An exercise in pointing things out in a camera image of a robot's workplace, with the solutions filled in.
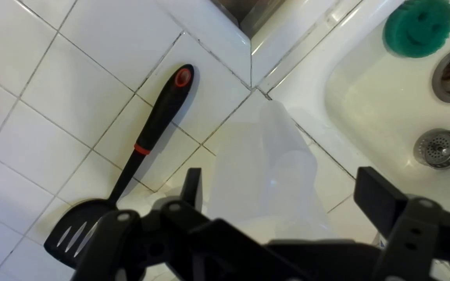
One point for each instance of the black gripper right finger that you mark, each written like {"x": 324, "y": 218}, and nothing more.
{"x": 418, "y": 234}

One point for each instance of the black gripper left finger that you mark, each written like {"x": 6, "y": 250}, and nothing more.
{"x": 116, "y": 243}

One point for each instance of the metal sink strainer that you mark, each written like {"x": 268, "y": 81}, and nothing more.
{"x": 438, "y": 148}

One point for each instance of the black spatula with red trim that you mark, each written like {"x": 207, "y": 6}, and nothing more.
{"x": 156, "y": 122}

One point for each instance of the white double kitchen sink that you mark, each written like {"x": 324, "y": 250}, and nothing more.
{"x": 382, "y": 98}

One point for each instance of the green round scrubber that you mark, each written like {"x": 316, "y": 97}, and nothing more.
{"x": 420, "y": 25}

